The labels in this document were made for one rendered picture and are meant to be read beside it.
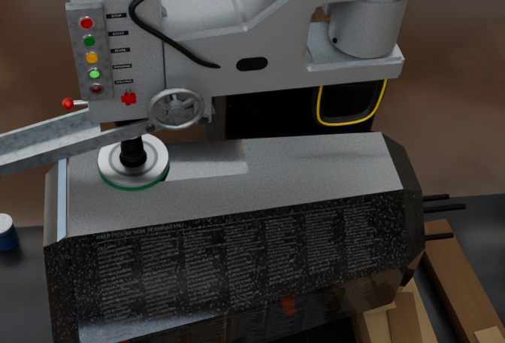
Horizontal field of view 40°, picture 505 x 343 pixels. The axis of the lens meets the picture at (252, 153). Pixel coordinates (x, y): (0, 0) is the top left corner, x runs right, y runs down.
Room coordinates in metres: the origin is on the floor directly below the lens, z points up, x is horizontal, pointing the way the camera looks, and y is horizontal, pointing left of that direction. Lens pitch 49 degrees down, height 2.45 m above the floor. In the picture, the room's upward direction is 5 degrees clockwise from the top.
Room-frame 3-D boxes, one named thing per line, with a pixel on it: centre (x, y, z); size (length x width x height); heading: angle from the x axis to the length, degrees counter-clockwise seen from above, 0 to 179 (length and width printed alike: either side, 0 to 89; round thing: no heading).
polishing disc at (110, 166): (1.34, 0.36, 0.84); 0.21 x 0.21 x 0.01
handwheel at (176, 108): (1.26, 0.21, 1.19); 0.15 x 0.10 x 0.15; 105
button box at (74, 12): (1.21, 0.40, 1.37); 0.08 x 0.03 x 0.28; 105
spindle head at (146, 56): (1.36, 0.28, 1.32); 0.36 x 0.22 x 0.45; 105
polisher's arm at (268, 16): (1.43, -0.02, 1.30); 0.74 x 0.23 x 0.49; 105
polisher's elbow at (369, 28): (1.52, -0.27, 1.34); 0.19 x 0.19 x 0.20
